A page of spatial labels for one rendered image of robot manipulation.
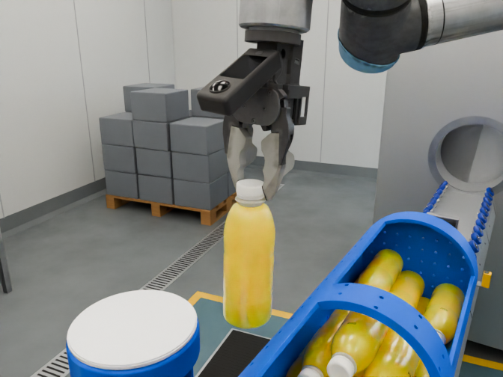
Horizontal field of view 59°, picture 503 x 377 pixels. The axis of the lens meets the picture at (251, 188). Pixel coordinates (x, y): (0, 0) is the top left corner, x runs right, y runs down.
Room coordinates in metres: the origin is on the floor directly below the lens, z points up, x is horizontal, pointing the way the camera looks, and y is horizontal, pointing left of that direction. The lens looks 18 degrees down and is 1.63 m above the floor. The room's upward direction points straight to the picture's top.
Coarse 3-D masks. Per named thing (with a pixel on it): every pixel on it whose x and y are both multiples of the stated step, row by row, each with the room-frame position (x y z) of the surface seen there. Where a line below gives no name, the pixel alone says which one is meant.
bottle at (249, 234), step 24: (240, 216) 0.54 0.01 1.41; (264, 216) 0.54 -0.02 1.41; (240, 240) 0.53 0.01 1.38; (264, 240) 0.53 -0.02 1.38; (240, 264) 0.53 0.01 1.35; (264, 264) 0.53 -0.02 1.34; (240, 288) 0.53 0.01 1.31; (264, 288) 0.53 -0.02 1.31; (240, 312) 0.53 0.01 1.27; (264, 312) 0.53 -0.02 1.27
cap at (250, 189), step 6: (240, 180) 0.57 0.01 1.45; (246, 180) 0.57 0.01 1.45; (252, 180) 0.57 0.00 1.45; (258, 180) 0.57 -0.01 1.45; (240, 186) 0.55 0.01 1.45; (246, 186) 0.54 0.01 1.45; (252, 186) 0.55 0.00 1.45; (258, 186) 0.55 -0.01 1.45; (240, 192) 0.55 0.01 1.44; (246, 192) 0.54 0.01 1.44; (252, 192) 0.54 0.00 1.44; (258, 192) 0.55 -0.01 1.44; (246, 198) 0.54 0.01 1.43; (252, 198) 0.54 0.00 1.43; (258, 198) 0.55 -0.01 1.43
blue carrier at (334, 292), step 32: (384, 224) 0.98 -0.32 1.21; (416, 224) 1.00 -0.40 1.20; (448, 224) 0.96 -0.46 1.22; (352, 256) 0.82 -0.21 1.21; (416, 256) 1.00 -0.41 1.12; (448, 256) 0.96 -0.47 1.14; (320, 288) 0.71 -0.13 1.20; (352, 288) 0.66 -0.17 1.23; (288, 320) 0.64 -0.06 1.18; (320, 320) 0.82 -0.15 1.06; (384, 320) 0.58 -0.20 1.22; (416, 320) 0.60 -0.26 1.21; (288, 352) 0.69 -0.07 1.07; (416, 352) 0.56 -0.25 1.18; (448, 352) 0.74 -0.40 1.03
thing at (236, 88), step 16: (240, 64) 0.55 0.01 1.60; (256, 64) 0.54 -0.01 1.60; (272, 64) 0.55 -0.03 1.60; (224, 80) 0.51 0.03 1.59; (240, 80) 0.51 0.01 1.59; (256, 80) 0.53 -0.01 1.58; (208, 96) 0.50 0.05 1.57; (224, 96) 0.49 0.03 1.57; (240, 96) 0.50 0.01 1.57; (224, 112) 0.49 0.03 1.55
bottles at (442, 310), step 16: (400, 272) 0.96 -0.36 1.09; (400, 288) 0.88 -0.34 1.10; (416, 288) 0.89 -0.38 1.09; (448, 288) 0.89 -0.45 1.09; (416, 304) 0.86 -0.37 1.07; (432, 304) 0.84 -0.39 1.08; (448, 304) 0.83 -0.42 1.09; (432, 320) 0.78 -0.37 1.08; (448, 320) 0.78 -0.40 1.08; (448, 336) 0.76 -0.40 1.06
